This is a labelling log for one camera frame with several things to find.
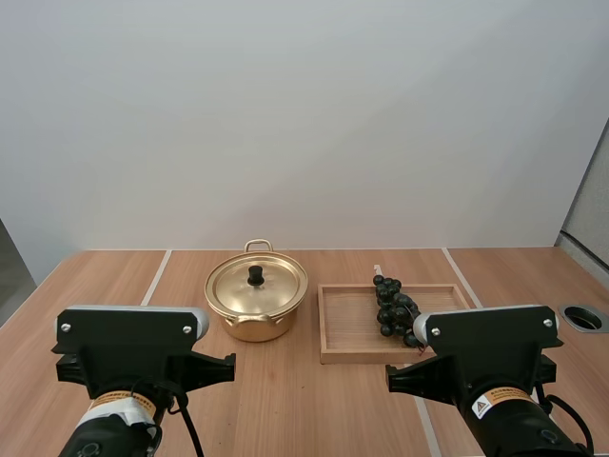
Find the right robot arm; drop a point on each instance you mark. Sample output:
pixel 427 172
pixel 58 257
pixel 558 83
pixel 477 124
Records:
pixel 514 423

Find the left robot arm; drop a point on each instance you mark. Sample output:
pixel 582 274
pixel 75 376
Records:
pixel 109 428

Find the bunch of dark toy grapes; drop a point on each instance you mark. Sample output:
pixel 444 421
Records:
pixel 395 309

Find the shallow wooden tray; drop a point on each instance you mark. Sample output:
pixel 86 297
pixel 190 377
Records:
pixel 352 328

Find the gold lid with black knob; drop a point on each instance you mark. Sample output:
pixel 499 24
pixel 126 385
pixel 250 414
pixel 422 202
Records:
pixel 280 285

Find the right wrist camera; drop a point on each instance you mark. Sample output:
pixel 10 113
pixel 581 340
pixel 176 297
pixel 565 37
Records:
pixel 485 331

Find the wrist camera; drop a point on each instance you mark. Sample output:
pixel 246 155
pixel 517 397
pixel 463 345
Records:
pixel 485 331
pixel 123 331

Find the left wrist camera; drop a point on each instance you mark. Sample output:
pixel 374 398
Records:
pixel 123 331

